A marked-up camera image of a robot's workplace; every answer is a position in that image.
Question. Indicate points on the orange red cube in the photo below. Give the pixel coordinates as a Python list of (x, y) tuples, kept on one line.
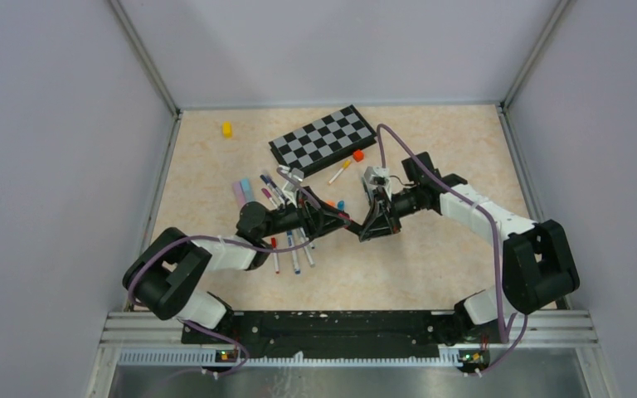
[(358, 155)]

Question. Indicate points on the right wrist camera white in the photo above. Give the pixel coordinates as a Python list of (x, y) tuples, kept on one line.
[(374, 178)]

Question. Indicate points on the blue capped whiteboard marker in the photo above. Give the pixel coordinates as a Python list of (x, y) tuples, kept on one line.
[(275, 256)]

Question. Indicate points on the pink eraser block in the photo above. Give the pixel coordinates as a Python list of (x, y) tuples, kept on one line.
[(239, 194)]

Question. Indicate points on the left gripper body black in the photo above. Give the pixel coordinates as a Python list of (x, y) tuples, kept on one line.
[(307, 218)]

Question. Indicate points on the white marker blue cap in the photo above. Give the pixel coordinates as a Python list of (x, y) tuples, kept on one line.
[(293, 250)]

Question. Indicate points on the white marker grey cap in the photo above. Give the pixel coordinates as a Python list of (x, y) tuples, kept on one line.
[(307, 250)]

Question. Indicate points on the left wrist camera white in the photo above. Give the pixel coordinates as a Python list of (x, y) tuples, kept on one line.
[(292, 182)]

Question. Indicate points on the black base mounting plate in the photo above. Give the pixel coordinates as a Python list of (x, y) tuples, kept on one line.
[(381, 334)]

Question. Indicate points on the aluminium frame rail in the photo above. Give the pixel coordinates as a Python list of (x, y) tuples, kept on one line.
[(141, 338)]

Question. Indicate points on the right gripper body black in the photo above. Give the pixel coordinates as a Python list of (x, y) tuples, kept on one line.
[(389, 218)]

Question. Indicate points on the white marker with pink band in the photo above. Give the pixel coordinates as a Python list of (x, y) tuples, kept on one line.
[(271, 198)]

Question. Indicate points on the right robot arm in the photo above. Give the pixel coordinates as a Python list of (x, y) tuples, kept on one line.
[(534, 265)]

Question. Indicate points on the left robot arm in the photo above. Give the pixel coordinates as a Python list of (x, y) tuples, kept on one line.
[(165, 277)]

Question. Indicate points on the yellow block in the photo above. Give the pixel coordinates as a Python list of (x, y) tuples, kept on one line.
[(227, 130)]

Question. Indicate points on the light blue eraser block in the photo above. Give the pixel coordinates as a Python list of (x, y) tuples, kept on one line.
[(247, 190)]

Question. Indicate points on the purple whiteboard marker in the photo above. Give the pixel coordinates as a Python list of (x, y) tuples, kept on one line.
[(269, 182)]

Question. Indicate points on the black and grey chessboard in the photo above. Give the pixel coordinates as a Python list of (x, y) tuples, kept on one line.
[(324, 142)]

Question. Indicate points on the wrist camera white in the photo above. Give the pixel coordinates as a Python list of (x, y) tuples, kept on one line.
[(374, 178), (292, 182)]

